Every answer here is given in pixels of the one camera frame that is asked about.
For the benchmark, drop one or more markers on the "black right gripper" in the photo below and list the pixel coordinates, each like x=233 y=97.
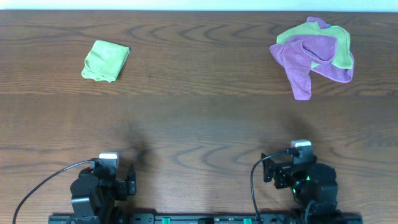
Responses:
x=282 y=171

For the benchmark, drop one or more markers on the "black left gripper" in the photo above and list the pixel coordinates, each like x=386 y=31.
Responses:
x=123 y=187

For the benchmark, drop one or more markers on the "light green microfiber cloth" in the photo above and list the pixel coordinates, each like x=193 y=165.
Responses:
x=105 y=61

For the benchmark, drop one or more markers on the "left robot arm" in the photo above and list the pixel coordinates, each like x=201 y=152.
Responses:
x=89 y=205

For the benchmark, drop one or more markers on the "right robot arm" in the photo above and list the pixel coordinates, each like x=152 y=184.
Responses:
x=313 y=185

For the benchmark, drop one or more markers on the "purple microfiber cloth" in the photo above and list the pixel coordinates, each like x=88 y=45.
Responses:
x=303 y=54

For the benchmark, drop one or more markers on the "olive green cloth in pile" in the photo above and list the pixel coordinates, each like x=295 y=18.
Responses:
x=342 y=57

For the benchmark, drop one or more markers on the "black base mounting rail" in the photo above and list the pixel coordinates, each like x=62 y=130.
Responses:
x=149 y=218

